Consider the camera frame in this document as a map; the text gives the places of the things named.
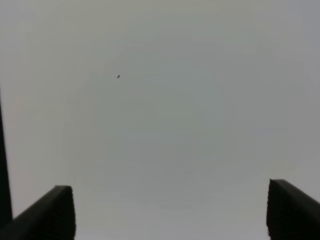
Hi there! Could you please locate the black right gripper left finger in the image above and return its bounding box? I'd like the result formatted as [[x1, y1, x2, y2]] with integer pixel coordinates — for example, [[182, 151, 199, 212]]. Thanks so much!
[[0, 185, 76, 240]]

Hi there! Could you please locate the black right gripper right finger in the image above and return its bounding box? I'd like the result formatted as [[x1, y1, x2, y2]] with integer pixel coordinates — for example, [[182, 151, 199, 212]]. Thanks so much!
[[266, 179, 320, 240]]

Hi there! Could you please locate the black rectangular mouse pad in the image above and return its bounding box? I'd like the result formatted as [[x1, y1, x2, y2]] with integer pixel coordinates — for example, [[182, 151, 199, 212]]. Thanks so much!
[[0, 84, 13, 227]]

